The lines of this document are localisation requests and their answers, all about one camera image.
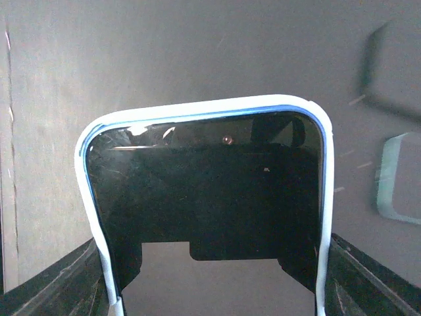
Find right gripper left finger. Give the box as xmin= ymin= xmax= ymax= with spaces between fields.
xmin=1 ymin=239 xmax=109 ymax=315

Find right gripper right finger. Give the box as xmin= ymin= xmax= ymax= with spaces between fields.
xmin=325 ymin=234 xmax=420 ymax=315

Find teal phone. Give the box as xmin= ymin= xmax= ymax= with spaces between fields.
xmin=376 ymin=132 xmax=420 ymax=225

